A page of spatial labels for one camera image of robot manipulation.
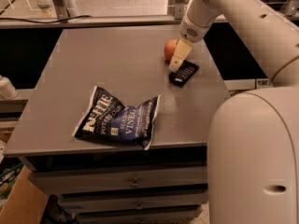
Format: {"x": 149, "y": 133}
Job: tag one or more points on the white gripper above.
{"x": 192, "y": 32}

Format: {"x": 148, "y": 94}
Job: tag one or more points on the red apple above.
{"x": 169, "y": 49}

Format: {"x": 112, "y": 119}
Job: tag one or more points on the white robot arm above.
{"x": 253, "y": 139}

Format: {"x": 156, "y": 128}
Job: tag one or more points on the black rxbar chocolate wrapper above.
{"x": 183, "y": 74}

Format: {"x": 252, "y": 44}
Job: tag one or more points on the blue kettle chips bag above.
{"x": 107, "y": 118}

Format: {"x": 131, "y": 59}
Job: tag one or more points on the grey drawer cabinet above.
{"x": 113, "y": 183}

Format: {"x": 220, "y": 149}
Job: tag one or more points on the cardboard box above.
{"x": 25, "y": 203}

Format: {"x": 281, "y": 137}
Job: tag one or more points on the grey metal rail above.
{"x": 45, "y": 20}

